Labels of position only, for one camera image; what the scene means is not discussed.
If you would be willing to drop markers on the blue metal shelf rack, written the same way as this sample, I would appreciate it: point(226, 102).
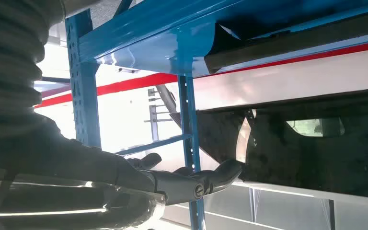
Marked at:
point(139, 31)

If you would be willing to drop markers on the white car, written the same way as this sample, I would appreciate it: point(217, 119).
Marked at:
point(282, 79)

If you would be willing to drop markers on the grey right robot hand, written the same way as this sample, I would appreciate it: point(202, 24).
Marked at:
point(60, 177)

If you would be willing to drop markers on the red barrier belt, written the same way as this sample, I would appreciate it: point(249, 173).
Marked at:
point(123, 84)

